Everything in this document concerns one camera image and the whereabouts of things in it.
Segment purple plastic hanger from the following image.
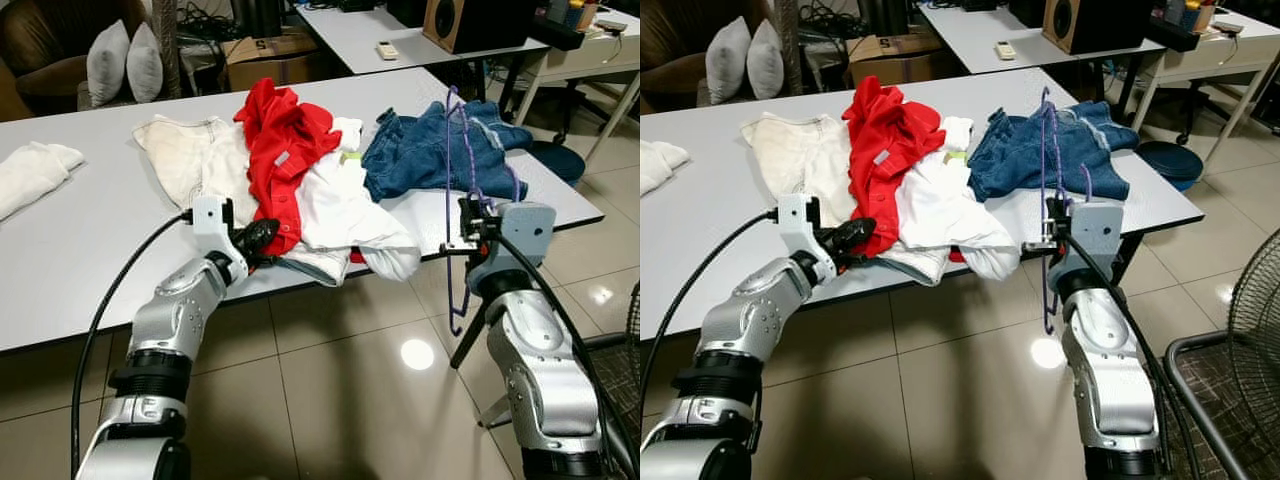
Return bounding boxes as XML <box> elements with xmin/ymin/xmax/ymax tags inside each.
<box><xmin>1035</xmin><ymin>87</ymin><xmax>1098</xmax><ymax>336</ymax></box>
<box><xmin>442</xmin><ymin>87</ymin><xmax>528</xmax><ymax>338</ymax></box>

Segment red polo shirt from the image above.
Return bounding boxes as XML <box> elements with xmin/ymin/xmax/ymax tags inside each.
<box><xmin>840</xmin><ymin>75</ymin><xmax>948</xmax><ymax>259</ymax></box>
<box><xmin>234</xmin><ymin>77</ymin><xmax>344</xmax><ymax>258</ymax></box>

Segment white shirt with pink print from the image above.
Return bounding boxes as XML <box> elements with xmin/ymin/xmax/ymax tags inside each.
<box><xmin>878</xmin><ymin>115</ymin><xmax>1023</xmax><ymax>288</ymax></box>
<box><xmin>268</xmin><ymin>117</ymin><xmax>424</xmax><ymax>288</ymax></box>

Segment blue jeans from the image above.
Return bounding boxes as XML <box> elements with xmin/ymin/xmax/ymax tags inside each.
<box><xmin>966</xmin><ymin>99</ymin><xmax>1141</xmax><ymax>204</ymax></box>
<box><xmin>361</xmin><ymin>99</ymin><xmax>534</xmax><ymax>204</ymax></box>

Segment dark blue round stool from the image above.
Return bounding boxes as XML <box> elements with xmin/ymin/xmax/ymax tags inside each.
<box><xmin>1135</xmin><ymin>140</ymin><xmax>1207</xmax><ymax>193</ymax></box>
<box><xmin>525</xmin><ymin>140</ymin><xmax>589</xmax><ymax>188</ymax></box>

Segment beige garment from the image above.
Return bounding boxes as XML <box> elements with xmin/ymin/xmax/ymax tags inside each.
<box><xmin>132</xmin><ymin>114</ymin><xmax>263</xmax><ymax>213</ymax></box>
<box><xmin>740</xmin><ymin>111</ymin><xmax>863</xmax><ymax>201</ymax></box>

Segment open cardboard box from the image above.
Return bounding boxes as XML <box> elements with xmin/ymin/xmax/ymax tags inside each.
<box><xmin>222</xmin><ymin>35</ymin><xmax>323</xmax><ymax>93</ymax></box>
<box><xmin>845</xmin><ymin>33</ymin><xmax>936</xmax><ymax>88</ymax></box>

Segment cream folded cloth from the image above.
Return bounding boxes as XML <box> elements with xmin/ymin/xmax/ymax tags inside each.
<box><xmin>640</xmin><ymin>140</ymin><xmax>693</xmax><ymax>197</ymax></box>
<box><xmin>0</xmin><ymin>141</ymin><xmax>87</xmax><ymax>223</ymax></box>

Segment grey pillow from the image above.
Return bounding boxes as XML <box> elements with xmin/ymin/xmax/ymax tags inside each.
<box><xmin>748</xmin><ymin>18</ymin><xmax>787</xmax><ymax>101</ymax></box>
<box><xmin>86</xmin><ymin>19</ymin><xmax>132</xmax><ymax>109</ymax></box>
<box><xmin>705</xmin><ymin>15</ymin><xmax>753</xmax><ymax>106</ymax></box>
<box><xmin>125</xmin><ymin>22</ymin><xmax>165</xmax><ymax>105</ymax></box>

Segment white office table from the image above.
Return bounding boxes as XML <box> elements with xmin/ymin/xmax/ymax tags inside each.
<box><xmin>295</xmin><ymin>0</ymin><xmax>553</xmax><ymax>123</ymax></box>
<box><xmin>915</xmin><ymin>0</ymin><xmax>1169</xmax><ymax>116</ymax></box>

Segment wooden speaker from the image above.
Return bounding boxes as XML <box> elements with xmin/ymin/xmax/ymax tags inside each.
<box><xmin>422</xmin><ymin>0</ymin><xmax>547</xmax><ymax>55</ymax></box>
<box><xmin>1043</xmin><ymin>0</ymin><xmax>1167</xmax><ymax>55</ymax></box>

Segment white table with white legs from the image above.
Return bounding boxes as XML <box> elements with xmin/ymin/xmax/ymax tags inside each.
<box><xmin>1140</xmin><ymin>5</ymin><xmax>1280</xmax><ymax>166</ymax></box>
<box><xmin>518</xmin><ymin>8</ymin><xmax>641</xmax><ymax>161</ymax></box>

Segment brown sofa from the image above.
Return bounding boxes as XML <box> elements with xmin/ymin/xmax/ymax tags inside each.
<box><xmin>0</xmin><ymin>0</ymin><xmax>153</xmax><ymax>123</ymax></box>
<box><xmin>640</xmin><ymin>0</ymin><xmax>773</xmax><ymax>113</ymax></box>

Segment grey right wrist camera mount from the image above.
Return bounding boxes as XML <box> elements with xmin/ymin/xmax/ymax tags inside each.
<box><xmin>1068</xmin><ymin>200</ymin><xmax>1128</xmax><ymax>288</ymax></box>
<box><xmin>478</xmin><ymin>202</ymin><xmax>558</xmax><ymax>293</ymax></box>

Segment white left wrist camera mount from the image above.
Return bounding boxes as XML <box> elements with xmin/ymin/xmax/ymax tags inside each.
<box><xmin>190</xmin><ymin>195</ymin><xmax>251</xmax><ymax>288</ymax></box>
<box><xmin>775</xmin><ymin>193</ymin><xmax>839</xmax><ymax>286</ymax></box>

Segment white table black frame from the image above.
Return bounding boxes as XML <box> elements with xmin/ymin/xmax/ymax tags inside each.
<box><xmin>0</xmin><ymin>67</ymin><xmax>608</xmax><ymax>373</ymax></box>
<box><xmin>640</xmin><ymin>67</ymin><xmax>1208</xmax><ymax>343</ymax></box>

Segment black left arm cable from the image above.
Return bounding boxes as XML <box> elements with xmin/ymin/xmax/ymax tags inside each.
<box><xmin>640</xmin><ymin>207</ymin><xmax>781</xmax><ymax>401</ymax></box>
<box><xmin>70</xmin><ymin>208</ymin><xmax>196</xmax><ymax>480</ymax></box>

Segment black wire fan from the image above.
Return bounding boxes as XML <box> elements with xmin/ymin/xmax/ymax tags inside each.
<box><xmin>1163</xmin><ymin>228</ymin><xmax>1280</xmax><ymax>480</ymax></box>
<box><xmin>585</xmin><ymin>280</ymin><xmax>641</xmax><ymax>480</ymax></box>

